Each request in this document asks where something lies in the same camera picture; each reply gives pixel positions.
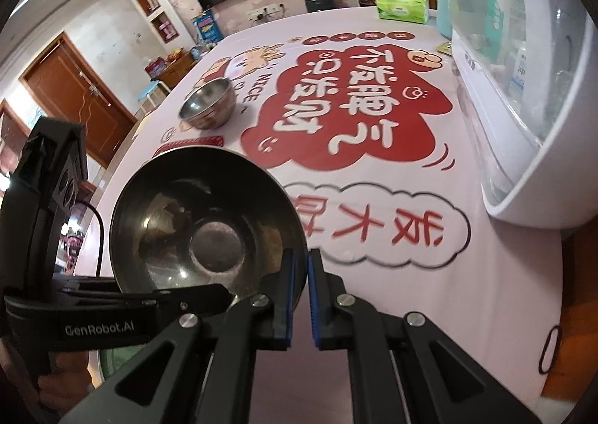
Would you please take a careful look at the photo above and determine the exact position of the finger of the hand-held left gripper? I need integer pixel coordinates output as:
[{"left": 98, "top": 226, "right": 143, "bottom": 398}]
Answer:
[{"left": 53, "top": 279, "right": 234, "bottom": 311}]

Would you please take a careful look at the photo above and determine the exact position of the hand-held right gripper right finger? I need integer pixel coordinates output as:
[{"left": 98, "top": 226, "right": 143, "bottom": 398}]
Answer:
[{"left": 307, "top": 248, "right": 545, "bottom": 424}]

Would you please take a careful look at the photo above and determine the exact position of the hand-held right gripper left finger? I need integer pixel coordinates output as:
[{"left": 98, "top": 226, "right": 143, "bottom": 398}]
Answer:
[{"left": 61, "top": 248, "right": 300, "bottom": 424}]

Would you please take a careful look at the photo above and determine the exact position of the green plate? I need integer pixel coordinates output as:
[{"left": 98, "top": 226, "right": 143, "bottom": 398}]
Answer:
[{"left": 96, "top": 344, "right": 150, "bottom": 378}]

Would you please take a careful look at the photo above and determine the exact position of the large steel bowl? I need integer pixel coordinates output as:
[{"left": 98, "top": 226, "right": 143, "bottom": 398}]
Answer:
[{"left": 109, "top": 147, "right": 309, "bottom": 308}]

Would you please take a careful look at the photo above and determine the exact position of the person's left hand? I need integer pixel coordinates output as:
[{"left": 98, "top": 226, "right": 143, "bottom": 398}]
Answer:
[{"left": 36, "top": 350, "right": 101, "bottom": 413}]

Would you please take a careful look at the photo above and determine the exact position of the small steel bowl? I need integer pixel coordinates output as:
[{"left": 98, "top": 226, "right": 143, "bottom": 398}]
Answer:
[{"left": 179, "top": 77, "right": 237, "bottom": 130}]

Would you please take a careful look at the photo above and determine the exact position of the round light blue stool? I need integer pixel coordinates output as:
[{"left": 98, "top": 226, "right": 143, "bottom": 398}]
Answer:
[{"left": 139, "top": 81, "right": 169, "bottom": 117}]

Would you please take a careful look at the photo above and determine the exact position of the brown wooden door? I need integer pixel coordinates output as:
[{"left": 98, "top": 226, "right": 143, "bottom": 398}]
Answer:
[{"left": 19, "top": 31, "right": 138, "bottom": 163}]

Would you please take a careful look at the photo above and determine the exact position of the wooden television cabinet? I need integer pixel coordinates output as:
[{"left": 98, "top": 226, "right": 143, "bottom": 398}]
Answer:
[{"left": 145, "top": 48, "right": 201, "bottom": 89}]

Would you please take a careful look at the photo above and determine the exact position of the white lidded storage cabinet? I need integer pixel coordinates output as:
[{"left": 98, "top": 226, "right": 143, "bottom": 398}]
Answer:
[{"left": 446, "top": 0, "right": 598, "bottom": 229}]

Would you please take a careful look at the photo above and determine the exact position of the blue printed box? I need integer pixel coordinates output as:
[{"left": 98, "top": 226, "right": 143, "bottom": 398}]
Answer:
[{"left": 191, "top": 10, "right": 224, "bottom": 44}]

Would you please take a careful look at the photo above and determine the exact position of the green tissue box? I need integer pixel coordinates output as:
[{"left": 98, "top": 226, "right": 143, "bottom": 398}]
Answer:
[{"left": 375, "top": 0, "right": 429, "bottom": 24}]

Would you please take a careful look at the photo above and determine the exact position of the black cable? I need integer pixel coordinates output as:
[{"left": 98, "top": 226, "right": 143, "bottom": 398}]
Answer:
[{"left": 75, "top": 202, "right": 106, "bottom": 275}]

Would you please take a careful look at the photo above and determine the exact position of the black strap loop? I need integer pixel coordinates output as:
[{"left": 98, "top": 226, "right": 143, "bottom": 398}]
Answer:
[{"left": 539, "top": 326, "right": 562, "bottom": 375}]

